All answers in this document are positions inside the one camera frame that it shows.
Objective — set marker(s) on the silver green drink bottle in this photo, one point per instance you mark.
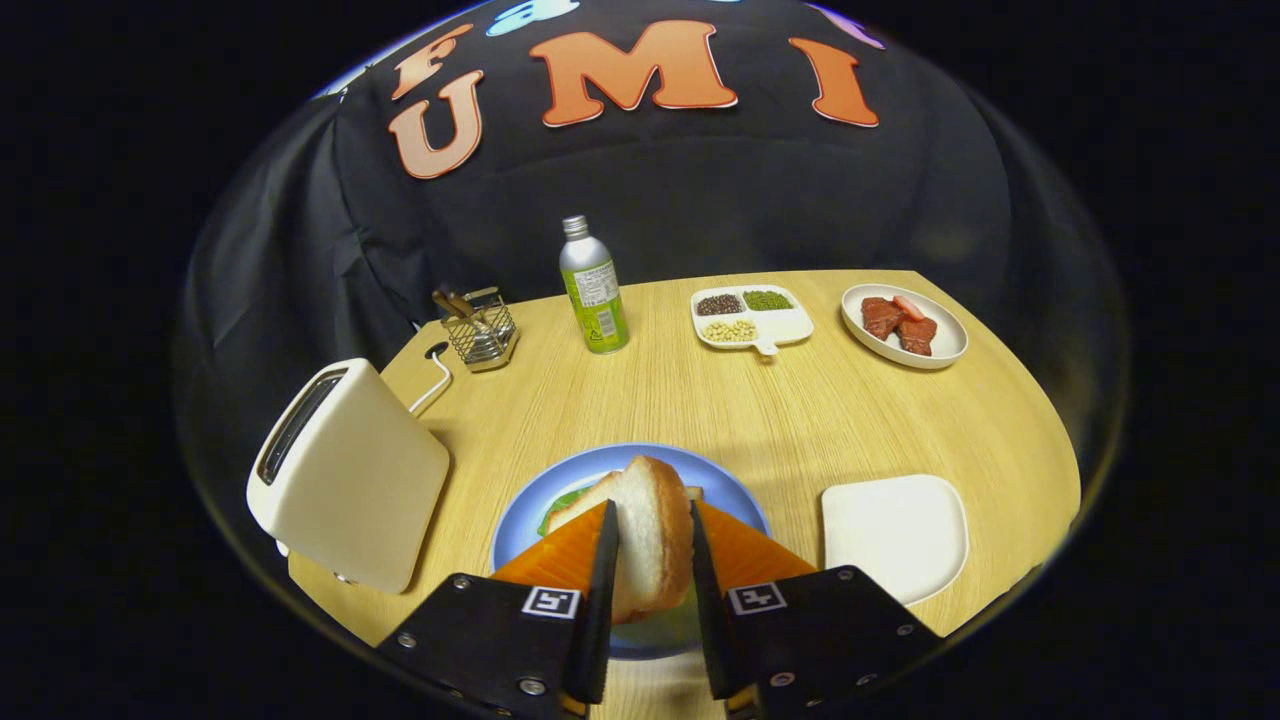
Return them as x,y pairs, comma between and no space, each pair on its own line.
592,290

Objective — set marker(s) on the blue plate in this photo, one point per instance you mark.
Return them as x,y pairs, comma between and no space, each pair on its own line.
725,485

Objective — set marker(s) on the dark red beans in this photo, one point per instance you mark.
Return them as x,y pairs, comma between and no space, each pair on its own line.
719,305

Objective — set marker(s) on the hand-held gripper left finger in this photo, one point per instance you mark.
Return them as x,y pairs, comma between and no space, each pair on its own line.
600,600

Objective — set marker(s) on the white toaster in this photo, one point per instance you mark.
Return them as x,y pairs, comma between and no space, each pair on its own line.
360,490

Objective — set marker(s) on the toasted bread slice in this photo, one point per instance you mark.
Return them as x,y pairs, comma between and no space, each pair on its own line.
650,540

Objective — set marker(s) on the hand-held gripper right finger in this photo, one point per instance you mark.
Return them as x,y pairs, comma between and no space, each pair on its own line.
710,600

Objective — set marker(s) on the white round plate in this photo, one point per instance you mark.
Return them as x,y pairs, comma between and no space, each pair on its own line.
950,340

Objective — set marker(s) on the brown meat piece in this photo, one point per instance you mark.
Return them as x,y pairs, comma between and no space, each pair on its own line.
882,318
917,337

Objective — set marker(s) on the white divided dish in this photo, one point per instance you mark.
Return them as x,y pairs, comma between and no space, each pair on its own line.
785,327

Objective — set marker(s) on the green lettuce leaf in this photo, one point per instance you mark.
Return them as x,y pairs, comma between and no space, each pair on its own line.
560,503

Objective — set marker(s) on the yellow soybeans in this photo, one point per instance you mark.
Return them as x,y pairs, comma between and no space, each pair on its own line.
730,331

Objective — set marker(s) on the red tomato slice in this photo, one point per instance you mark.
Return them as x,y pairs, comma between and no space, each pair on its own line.
908,307

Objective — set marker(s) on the white square plate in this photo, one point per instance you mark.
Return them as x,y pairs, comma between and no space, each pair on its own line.
895,540

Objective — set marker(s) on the green beans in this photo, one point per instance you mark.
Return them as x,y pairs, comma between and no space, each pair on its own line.
768,300

